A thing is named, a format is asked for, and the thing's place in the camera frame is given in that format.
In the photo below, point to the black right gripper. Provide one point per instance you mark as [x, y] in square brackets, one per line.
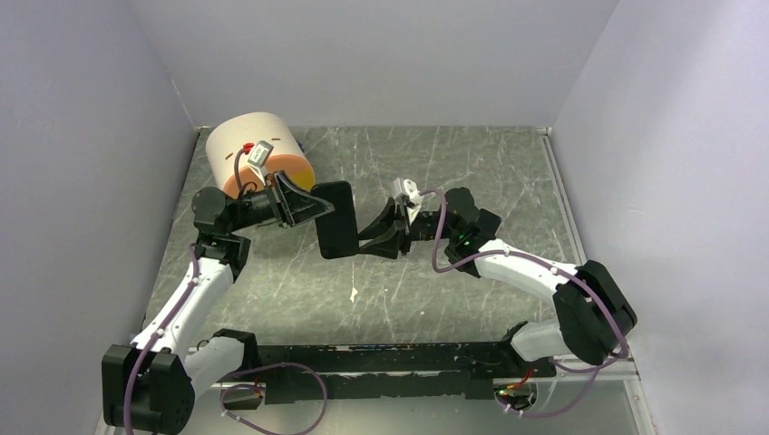
[386, 245]

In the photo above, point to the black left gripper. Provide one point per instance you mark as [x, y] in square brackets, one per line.
[299, 207]

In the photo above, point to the black phone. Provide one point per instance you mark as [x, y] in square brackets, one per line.
[337, 231]

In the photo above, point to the white cylindrical drawer box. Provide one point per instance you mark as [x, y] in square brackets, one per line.
[228, 161]

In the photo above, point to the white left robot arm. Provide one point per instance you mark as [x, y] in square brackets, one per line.
[152, 382]

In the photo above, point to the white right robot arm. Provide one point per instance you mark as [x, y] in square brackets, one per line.
[592, 316]

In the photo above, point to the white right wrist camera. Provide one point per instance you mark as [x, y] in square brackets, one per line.
[407, 198]

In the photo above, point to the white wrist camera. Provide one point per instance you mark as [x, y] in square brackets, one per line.
[257, 156]
[407, 198]

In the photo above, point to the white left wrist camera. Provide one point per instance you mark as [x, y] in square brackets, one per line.
[257, 156]

